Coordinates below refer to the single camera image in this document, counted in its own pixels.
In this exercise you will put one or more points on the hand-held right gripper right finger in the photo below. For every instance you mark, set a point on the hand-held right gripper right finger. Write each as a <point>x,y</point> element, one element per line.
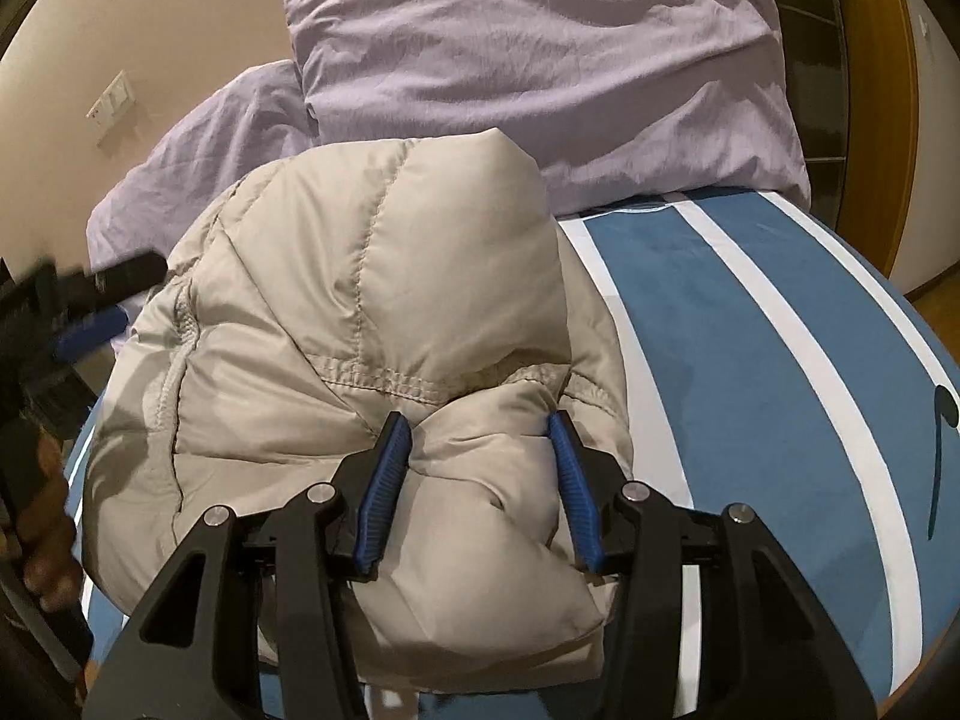
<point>574,491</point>

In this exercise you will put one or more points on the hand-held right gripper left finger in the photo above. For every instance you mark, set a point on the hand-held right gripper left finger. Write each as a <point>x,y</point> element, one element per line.
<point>382,484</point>

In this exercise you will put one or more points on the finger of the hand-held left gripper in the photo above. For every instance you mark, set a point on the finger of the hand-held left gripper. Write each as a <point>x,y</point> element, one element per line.
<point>129,272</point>
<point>79,343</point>

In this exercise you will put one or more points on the beige puffer jacket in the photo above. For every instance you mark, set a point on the beige puffer jacket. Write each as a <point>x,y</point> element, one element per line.
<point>360,292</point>

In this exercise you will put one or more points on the person's left hand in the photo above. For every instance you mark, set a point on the person's left hand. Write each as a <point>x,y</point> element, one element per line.
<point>46,540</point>

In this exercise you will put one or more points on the lavender pillow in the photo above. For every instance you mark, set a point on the lavender pillow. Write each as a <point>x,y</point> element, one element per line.
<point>217,150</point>
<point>540,75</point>

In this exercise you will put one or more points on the blue white-striped bed sheet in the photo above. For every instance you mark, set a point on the blue white-striped bed sheet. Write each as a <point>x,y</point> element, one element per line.
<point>712,315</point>

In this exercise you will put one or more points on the dark glass panel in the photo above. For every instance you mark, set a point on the dark glass panel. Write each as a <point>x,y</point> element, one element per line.
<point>810,52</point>

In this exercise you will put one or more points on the white wall switch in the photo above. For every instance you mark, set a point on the white wall switch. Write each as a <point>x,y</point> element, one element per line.
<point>112,106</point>

